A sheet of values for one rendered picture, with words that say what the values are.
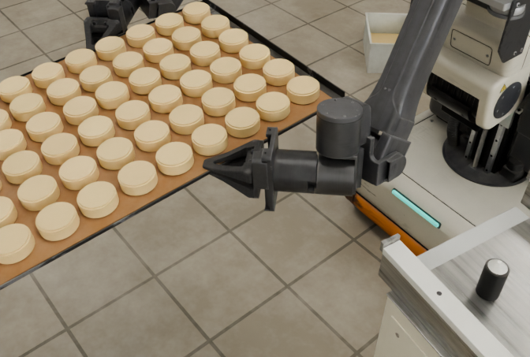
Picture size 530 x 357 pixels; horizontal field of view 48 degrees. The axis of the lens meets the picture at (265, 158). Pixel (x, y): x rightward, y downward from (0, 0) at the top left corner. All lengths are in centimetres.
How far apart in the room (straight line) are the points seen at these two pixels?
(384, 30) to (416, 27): 224
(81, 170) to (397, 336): 49
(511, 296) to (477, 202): 96
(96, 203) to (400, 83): 42
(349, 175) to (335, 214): 135
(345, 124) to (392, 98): 11
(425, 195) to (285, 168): 110
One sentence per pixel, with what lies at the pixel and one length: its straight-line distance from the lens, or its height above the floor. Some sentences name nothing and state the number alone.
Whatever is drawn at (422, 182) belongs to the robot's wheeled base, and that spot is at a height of 28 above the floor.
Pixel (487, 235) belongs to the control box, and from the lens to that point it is 97.
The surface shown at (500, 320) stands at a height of 84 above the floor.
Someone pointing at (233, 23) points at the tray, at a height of 100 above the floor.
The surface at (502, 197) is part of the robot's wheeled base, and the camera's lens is 189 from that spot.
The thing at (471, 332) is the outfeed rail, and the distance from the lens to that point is 78.
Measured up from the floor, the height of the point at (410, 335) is 81.
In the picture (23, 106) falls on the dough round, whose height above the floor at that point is 99.
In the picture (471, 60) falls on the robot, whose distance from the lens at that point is 157.
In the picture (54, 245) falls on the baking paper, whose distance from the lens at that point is 77.
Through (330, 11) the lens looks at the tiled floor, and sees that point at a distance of 334.
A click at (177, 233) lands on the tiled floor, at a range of 205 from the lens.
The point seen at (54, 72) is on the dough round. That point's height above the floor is 100.
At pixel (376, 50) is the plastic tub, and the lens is 277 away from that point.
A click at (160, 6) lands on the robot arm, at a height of 99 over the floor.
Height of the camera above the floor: 152
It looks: 41 degrees down
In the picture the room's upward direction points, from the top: straight up
